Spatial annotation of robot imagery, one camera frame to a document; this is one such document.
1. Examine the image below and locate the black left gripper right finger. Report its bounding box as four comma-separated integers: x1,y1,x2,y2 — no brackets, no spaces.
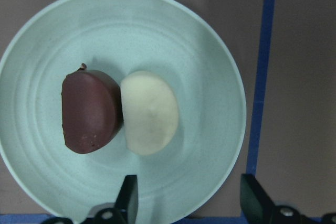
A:
240,174,275,223

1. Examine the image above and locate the light green plate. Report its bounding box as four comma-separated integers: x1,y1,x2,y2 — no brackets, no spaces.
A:
0,0,247,222

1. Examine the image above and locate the brown steamed bun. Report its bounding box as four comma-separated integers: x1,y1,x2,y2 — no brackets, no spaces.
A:
61,63,123,154

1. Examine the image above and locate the white steamed bun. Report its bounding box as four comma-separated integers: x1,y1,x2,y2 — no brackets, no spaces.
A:
120,71,179,155

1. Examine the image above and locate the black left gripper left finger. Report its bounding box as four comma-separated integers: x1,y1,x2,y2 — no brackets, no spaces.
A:
114,175,139,224

